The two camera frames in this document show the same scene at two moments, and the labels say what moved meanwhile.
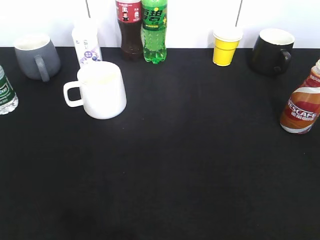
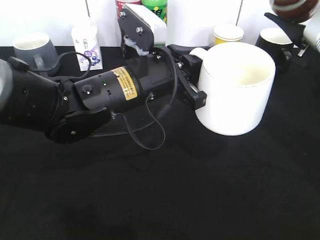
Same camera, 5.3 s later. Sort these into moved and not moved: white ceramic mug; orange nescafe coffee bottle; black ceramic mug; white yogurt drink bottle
Moved: orange nescafe coffee bottle; white ceramic mug
Not moved: black ceramic mug; white yogurt drink bottle
